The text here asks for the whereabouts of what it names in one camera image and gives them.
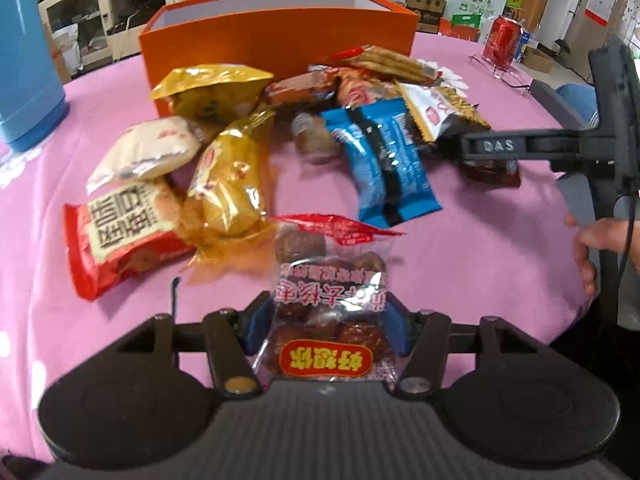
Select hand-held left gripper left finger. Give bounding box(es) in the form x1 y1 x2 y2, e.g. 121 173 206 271
115 290 275 402

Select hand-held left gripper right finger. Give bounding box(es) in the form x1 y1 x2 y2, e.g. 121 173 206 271
385 294 544 402

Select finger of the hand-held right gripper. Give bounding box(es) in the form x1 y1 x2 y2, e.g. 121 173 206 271
437 130 471 163

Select dark red snack packet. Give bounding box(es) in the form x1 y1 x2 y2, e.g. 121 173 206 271
465 160 522 188

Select clear red date packet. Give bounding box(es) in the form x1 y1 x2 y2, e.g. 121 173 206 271
252 214 406 383

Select orange cardboard box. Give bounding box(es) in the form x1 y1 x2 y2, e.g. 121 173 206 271
138 0 420 118

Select yellow snack packet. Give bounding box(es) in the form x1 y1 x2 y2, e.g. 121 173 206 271
149 63 275 123

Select person's right hand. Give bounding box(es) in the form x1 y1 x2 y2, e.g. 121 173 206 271
565 215 640 297

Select blue chair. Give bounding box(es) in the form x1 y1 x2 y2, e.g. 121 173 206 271
555 84 598 128

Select white gold snack packet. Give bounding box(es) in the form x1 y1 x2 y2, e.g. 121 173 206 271
400 80 493 143

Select blue snack packet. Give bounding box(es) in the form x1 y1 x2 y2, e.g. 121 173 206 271
320 100 443 228

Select clear eyeglasses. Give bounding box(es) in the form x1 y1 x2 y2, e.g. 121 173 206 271
469 54 532 97

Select clear cracker packet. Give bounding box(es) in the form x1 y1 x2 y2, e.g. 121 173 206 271
330 45 443 86

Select pink tablecloth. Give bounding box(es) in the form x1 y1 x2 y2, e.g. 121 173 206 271
0 30 601 466

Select red orange snack packet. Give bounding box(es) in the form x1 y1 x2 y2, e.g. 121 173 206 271
336 67 401 111

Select red soda can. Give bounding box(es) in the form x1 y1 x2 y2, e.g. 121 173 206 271
482 14 523 71

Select orange green carton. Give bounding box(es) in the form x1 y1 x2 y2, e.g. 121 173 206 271
450 14 483 43

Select small clear candy packet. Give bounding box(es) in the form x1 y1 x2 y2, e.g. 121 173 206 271
291 112 346 161

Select brown printed cardboard box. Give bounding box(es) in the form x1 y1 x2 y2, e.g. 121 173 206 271
406 0 447 35

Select gold translucent snack packet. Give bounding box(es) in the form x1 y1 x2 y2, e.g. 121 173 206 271
180 110 278 272

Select brown snack packet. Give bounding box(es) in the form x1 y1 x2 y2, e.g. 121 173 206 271
262 71 338 108

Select red white snack packet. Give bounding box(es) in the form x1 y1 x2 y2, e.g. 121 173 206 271
63 180 196 302

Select white bread packet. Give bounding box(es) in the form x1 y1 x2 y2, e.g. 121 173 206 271
86 116 202 195

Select white plastic bag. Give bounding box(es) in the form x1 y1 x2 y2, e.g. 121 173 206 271
52 25 83 73

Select blue plastic container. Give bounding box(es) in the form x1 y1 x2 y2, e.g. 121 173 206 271
0 0 70 153

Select white glass-door cabinet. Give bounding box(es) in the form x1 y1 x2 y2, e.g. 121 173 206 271
37 0 113 68

